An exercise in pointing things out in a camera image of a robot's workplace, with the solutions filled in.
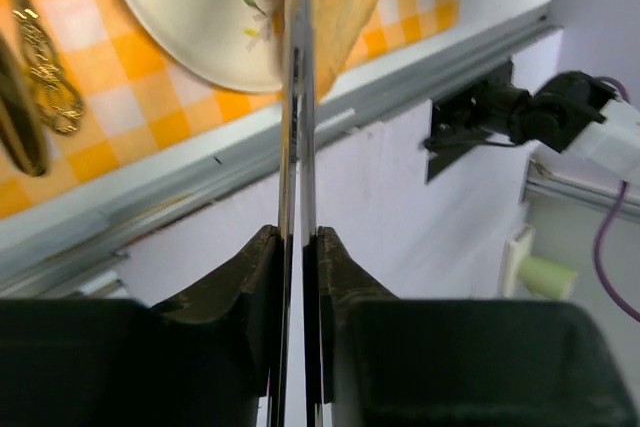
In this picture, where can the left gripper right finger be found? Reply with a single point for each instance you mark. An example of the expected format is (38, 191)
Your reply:
(395, 362)

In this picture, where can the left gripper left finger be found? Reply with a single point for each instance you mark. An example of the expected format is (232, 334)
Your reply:
(198, 358)

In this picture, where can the silver metal tongs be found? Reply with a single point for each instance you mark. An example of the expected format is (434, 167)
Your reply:
(297, 217)

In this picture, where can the yellow checkered cloth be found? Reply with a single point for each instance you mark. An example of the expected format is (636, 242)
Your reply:
(139, 100)

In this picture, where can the gold spoon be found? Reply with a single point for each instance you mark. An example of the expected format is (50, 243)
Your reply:
(60, 104)

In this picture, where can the gold knife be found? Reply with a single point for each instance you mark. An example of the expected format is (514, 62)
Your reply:
(22, 134)

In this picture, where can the white green ceramic plate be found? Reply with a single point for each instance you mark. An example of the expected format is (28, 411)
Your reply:
(234, 44)

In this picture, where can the aluminium table frame rail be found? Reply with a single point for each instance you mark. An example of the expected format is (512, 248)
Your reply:
(52, 242)

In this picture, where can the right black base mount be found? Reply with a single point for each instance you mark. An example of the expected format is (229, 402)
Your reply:
(475, 115)

